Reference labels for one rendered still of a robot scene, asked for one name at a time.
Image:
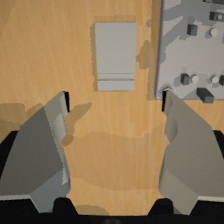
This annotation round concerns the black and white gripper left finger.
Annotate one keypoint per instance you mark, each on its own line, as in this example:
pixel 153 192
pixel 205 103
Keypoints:
pixel 33 165

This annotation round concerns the grey fixture plate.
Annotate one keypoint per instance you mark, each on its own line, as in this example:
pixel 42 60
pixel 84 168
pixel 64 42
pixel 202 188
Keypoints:
pixel 179 52

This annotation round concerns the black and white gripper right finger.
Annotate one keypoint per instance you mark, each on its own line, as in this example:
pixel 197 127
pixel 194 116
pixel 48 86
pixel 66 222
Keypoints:
pixel 192 171

